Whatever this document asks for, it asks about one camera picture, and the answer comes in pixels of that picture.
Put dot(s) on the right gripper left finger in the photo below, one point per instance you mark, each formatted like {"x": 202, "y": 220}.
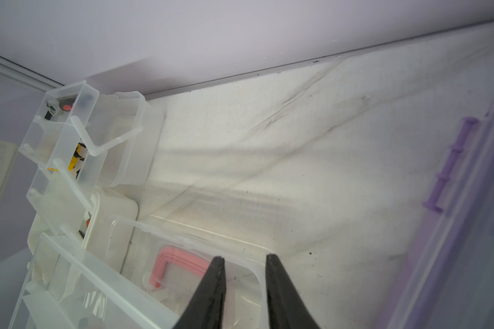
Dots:
{"x": 206, "y": 307}

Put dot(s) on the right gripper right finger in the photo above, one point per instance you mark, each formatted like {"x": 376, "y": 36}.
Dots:
{"x": 285, "y": 306}

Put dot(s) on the pink toolbox clear lid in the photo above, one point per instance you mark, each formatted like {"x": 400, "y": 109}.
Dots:
{"x": 133, "y": 276}

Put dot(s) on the purple toolbox clear lid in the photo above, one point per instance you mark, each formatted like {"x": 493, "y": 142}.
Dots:
{"x": 447, "y": 278}

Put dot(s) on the white toolbox clear lid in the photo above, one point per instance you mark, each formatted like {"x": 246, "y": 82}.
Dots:
{"x": 121, "y": 132}

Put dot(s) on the ratchet wrench red handle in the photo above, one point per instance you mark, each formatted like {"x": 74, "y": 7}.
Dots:
{"x": 58, "y": 107}

